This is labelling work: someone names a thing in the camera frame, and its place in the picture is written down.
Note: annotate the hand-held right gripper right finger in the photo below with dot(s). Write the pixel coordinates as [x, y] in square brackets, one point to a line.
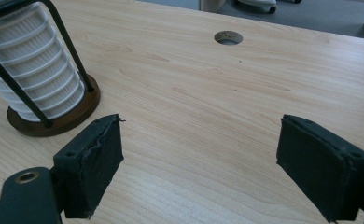
[314, 168]

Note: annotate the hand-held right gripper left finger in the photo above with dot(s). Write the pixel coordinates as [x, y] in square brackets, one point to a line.
[90, 161]

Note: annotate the stack of white paper cups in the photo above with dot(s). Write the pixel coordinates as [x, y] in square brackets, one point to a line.
[34, 65]

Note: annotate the white chair base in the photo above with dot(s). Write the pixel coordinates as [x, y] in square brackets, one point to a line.
[258, 3]

